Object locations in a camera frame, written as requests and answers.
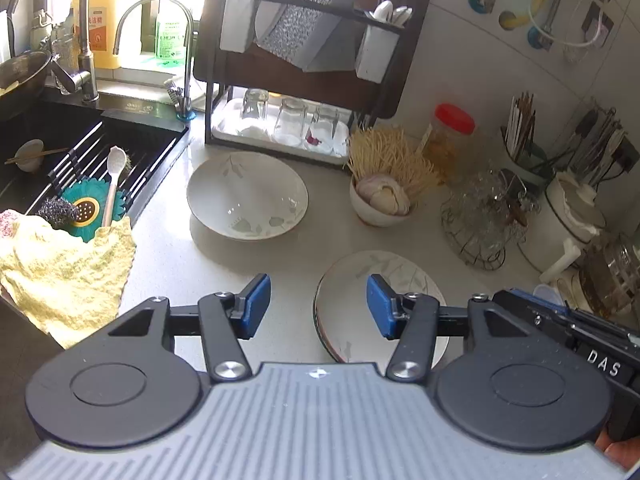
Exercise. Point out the teal flower-shaped strainer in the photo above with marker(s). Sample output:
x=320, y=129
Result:
x=85, y=210

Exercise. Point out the large leaf-print bowl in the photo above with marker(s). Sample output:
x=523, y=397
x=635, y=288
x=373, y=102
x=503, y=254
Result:
x=245, y=195

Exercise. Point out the leaf-print plate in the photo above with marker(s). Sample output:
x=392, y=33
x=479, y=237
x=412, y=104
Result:
x=350, y=280

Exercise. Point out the red-lid clear jar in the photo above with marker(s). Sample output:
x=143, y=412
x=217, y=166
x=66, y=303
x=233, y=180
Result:
x=450, y=140

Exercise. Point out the black kitchen sink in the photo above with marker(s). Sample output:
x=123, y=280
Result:
x=30, y=115

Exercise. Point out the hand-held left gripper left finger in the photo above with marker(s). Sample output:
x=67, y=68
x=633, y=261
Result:
x=254, y=306

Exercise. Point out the steel wool scrubber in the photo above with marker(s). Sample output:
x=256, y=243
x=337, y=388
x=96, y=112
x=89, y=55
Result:
x=57, y=210

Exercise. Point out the white electric pot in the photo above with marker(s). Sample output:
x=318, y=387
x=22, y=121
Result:
x=560, y=225

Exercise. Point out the chopstick holder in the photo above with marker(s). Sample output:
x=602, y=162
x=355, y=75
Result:
x=530, y=160

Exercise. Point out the white plastic spoon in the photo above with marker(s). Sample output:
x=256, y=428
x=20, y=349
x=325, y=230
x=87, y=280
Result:
x=114, y=170

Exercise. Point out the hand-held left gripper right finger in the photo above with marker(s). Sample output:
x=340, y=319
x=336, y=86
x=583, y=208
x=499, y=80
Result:
x=383, y=310

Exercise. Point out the green bottle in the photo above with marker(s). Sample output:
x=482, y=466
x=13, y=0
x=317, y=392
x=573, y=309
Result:
x=170, y=35

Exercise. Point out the white cutlery holder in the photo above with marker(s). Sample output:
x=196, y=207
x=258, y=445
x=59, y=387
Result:
x=376, y=55
x=237, y=22

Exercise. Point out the small bowl with chopsticks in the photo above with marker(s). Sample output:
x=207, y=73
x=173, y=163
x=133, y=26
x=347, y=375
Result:
x=29, y=155

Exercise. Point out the black sink drain rack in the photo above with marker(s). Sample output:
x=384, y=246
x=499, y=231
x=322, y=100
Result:
x=150, y=160

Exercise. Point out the hanging kitchen utensils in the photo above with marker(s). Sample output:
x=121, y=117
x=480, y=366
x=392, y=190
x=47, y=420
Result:
x=597, y=145

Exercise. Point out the dark dish rack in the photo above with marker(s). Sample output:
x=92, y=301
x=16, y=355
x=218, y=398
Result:
x=405, y=15

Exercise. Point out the bundle of chopsticks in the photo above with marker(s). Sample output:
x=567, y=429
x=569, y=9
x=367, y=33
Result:
x=520, y=120

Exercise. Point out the yellow dish cloth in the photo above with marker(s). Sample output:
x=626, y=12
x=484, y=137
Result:
x=60, y=280

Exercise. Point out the tall dark kitchen faucet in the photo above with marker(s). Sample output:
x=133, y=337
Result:
x=82, y=60

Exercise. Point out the garlic bulbs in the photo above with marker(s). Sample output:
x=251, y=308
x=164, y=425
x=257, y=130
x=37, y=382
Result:
x=385, y=192

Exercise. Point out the white drip tray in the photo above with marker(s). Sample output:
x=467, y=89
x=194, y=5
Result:
x=235, y=127

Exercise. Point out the clear drinking glass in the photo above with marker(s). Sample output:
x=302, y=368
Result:
x=255, y=105
x=324, y=127
x=290, y=120

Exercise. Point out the small white bowl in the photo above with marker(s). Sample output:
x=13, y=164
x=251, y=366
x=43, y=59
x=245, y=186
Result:
x=372, y=215

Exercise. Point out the metal basin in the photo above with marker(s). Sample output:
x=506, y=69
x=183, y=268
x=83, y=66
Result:
x=22, y=72

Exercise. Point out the white ceramic spoons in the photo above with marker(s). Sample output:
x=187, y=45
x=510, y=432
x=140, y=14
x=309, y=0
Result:
x=392, y=12

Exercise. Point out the wall socket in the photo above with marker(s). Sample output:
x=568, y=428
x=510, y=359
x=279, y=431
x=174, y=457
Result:
x=599, y=22

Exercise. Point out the yellow detergent bottle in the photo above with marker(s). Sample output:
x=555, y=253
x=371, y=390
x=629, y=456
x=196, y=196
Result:
x=107, y=15

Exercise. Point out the person's right hand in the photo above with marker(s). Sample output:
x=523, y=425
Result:
x=625, y=455

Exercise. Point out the slim chrome faucet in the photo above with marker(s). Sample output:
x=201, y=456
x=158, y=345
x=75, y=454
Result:
x=186, y=60

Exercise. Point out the glass kettle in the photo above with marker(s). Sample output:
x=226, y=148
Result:
x=612, y=275

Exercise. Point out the bundle of dried noodles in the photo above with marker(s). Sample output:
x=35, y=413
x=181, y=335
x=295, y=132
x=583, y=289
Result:
x=390, y=155

